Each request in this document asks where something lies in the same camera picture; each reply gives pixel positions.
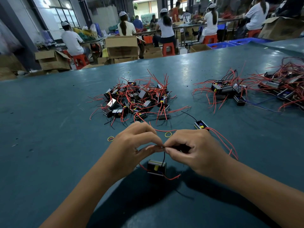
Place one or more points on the person's right hand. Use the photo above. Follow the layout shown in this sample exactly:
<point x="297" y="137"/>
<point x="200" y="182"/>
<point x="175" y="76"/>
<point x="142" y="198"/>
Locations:
<point x="202" y="154"/>

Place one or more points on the yellow rubber band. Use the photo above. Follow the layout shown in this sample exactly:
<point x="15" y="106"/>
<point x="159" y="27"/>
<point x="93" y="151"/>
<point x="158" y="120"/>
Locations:
<point x="165" y="134"/>
<point x="108" y="138"/>

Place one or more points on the large closed cardboard box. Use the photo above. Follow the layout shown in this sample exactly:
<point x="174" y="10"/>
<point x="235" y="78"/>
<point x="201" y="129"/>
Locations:
<point x="121" y="46"/>

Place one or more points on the person's left hand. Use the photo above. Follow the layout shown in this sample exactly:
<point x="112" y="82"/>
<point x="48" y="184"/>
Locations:
<point x="130" y="152"/>

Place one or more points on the shallow cardboard box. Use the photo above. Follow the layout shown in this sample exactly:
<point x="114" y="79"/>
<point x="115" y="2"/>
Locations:
<point x="200" y="48"/>

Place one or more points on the low cardboard box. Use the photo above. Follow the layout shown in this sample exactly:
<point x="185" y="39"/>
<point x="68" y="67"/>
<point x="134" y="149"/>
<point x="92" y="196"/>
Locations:
<point x="152" y="52"/>

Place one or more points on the open cardboard box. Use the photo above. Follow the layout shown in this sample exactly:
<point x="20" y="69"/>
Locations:
<point x="52" y="60"/>

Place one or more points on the tilted cardboard box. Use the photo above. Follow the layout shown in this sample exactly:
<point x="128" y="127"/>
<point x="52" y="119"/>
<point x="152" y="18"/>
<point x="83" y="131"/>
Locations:
<point x="281" y="29"/>

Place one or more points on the person's left forearm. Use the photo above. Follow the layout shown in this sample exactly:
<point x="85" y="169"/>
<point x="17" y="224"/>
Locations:
<point x="78" y="204"/>

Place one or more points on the person's right forearm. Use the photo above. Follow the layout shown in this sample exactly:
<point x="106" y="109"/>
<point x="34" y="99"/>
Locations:
<point x="266" y="199"/>

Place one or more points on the blue plastic crate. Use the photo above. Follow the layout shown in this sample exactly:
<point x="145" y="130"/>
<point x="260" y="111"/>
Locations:
<point x="249" y="41"/>
<point x="222" y="45"/>

